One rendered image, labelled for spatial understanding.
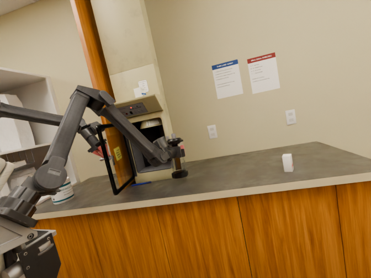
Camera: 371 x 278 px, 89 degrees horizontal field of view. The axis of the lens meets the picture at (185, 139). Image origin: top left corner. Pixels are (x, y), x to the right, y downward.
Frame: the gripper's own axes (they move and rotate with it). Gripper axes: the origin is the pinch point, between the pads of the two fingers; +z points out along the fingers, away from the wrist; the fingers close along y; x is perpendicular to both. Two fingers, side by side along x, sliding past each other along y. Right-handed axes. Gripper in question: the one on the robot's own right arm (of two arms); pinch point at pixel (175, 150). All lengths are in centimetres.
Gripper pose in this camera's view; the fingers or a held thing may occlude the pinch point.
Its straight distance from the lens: 117.4
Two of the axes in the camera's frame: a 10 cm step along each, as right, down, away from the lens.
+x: 1.6, 9.9, 0.3
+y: -9.7, 1.5, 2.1
